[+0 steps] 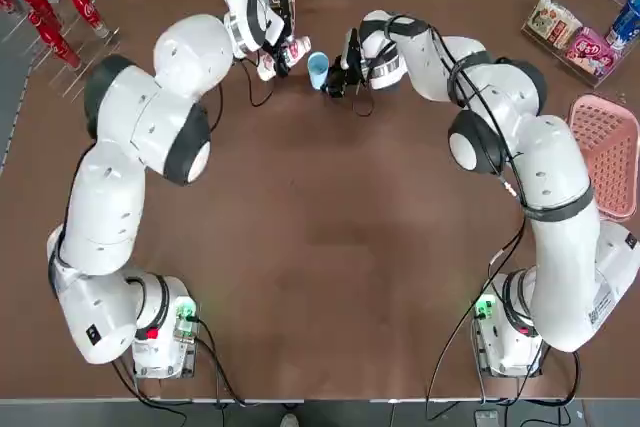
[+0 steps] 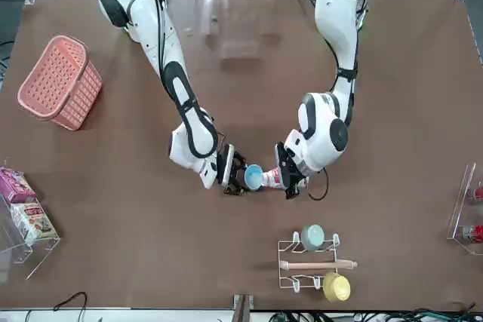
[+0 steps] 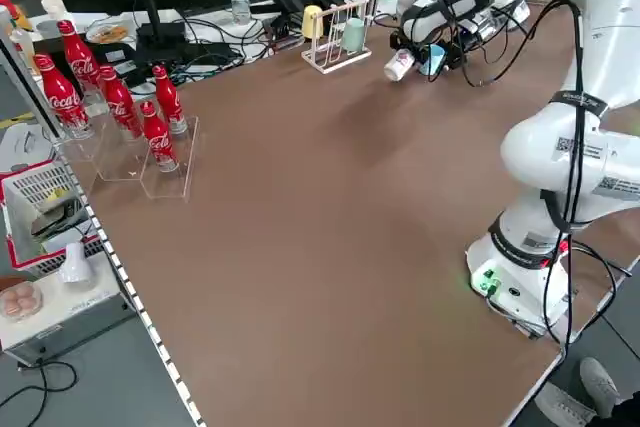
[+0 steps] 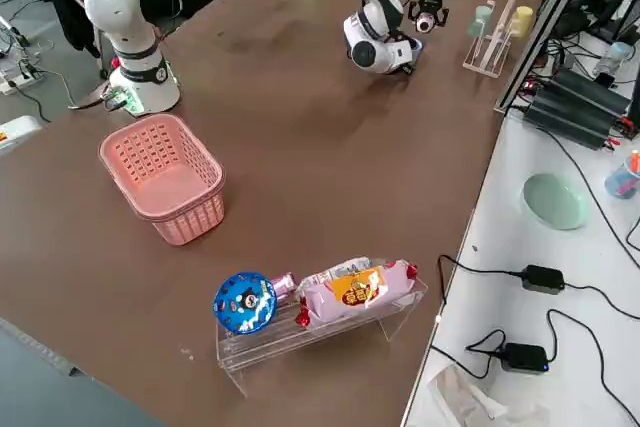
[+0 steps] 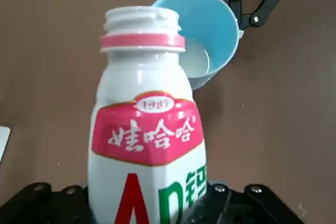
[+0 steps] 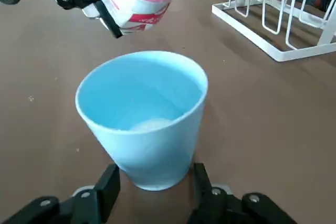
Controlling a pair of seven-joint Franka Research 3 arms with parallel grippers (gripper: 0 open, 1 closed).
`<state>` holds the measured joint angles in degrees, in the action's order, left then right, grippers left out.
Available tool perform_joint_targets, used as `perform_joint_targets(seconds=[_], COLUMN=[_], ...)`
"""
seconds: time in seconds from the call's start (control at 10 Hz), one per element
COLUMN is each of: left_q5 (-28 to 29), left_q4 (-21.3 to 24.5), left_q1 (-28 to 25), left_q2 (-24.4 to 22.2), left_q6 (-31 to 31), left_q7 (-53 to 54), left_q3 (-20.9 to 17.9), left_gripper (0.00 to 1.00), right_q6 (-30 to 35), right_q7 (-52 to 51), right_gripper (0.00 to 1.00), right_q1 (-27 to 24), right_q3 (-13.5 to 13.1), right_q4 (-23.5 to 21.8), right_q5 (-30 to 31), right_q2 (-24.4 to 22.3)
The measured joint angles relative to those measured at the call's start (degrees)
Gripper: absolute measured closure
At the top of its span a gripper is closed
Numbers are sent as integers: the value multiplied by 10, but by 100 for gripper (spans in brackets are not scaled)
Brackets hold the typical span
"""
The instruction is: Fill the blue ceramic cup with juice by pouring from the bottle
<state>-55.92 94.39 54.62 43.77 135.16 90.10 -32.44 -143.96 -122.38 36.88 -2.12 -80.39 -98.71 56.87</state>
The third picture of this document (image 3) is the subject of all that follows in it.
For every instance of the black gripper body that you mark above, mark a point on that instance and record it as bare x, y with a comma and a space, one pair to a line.
460, 49
402, 41

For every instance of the blue ceramic cup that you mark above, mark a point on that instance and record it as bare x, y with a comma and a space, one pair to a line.
435, 59

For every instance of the white juice bottle red label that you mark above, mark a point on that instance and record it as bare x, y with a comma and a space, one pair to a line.
397, 69

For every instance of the green ceramic cup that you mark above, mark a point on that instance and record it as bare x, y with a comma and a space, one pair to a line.
355, 36

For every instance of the yellow ceramic cup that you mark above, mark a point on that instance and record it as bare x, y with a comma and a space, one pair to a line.
312, 22

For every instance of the clear plastic water bottle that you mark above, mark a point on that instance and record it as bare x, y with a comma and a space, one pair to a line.
240, 7

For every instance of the clear acrylic bottle shelf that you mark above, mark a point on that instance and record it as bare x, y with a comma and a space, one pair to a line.
170, 187

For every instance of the paper cup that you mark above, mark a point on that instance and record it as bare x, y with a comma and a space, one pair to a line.
51, 7

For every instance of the plate of food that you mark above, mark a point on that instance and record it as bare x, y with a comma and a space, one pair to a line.
107, 34

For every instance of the person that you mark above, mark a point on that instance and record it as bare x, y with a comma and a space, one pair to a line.
600, 379

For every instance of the white cone-shaped object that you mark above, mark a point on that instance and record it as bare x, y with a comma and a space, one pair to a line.
75, 264

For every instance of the red and white basket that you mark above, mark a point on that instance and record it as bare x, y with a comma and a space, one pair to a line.
30, 187

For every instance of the grey metal box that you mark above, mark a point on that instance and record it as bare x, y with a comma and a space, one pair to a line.
60, 327

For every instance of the clear egg container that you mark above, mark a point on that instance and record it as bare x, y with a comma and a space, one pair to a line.
20, 302

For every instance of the aluminium frame rail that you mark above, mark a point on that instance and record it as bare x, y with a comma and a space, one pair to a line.
152, 329

